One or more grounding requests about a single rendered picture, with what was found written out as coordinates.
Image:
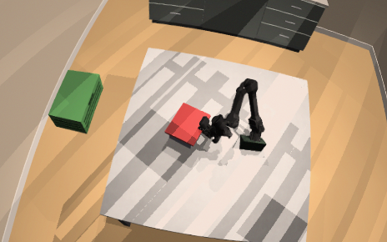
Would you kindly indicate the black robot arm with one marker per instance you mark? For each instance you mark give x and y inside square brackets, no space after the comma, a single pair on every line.
[249,86]

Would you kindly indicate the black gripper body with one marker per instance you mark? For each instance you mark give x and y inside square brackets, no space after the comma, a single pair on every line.
[213,132]

